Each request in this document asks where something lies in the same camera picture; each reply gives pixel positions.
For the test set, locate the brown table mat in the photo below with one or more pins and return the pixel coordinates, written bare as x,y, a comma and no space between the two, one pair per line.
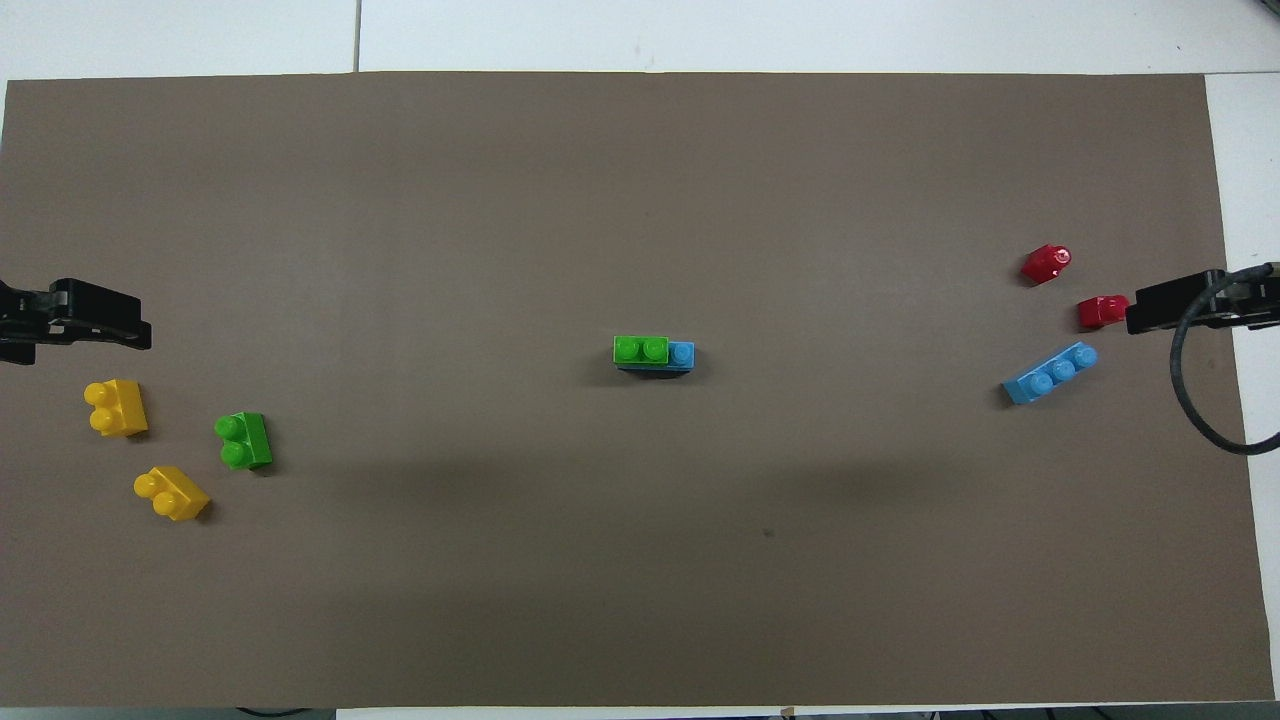
640,560

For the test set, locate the green two-stud block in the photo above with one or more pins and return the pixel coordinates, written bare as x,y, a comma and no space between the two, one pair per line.
640,350
244,441

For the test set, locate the blue three-stud block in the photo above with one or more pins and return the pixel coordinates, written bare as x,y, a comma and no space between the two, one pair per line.
1050,375
682,355

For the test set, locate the red one-stud block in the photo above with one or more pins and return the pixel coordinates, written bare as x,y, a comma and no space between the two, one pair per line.
1045,264
1102,312

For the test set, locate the yellow two-stud block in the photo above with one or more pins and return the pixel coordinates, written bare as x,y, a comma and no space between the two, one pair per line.
172,494
116,408

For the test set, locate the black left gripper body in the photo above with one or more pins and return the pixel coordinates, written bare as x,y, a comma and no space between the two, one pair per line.
18,325

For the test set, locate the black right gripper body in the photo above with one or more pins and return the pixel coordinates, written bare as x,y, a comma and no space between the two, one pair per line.
1255,300

